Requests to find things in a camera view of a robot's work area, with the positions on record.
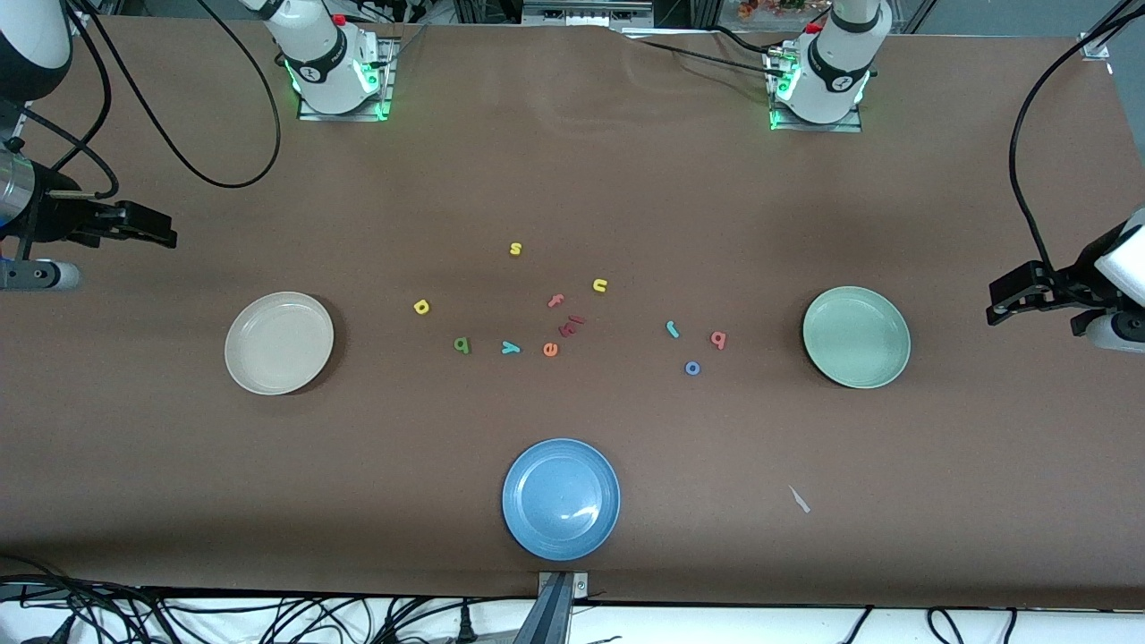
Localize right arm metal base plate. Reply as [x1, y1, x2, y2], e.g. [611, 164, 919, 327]
[297, 36, 394, 123]

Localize grey power strip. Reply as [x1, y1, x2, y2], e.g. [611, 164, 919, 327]
[522, 0, 656, 28]

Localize aluminium frame post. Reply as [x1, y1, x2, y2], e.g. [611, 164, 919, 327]
[1078, 0, 1145, 62]

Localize brown paper table cover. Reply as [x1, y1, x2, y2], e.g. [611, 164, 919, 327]
[0, 16, 1145, 611]

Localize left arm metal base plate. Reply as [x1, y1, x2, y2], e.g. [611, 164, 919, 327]
[769, 49, 864, 133]

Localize beige brown plate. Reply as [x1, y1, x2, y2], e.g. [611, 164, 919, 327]
[225, 292, 335, 396]

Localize tangled black floor cables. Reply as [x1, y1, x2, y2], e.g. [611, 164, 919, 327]
[0, 555, 189, 644]

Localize blue plate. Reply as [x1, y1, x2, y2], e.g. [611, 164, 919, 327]
[502, 437, 621, 562]

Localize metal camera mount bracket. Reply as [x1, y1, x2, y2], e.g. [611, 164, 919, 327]
[514, 571, 591, 644]

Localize black base power cable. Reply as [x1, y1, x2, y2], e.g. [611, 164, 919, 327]
[617, 27, 793, 81]

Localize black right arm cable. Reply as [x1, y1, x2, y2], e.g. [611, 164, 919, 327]
[63, 0, 283, 199]

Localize pale green plate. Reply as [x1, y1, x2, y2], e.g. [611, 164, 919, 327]
[802, 286, 912, 389]

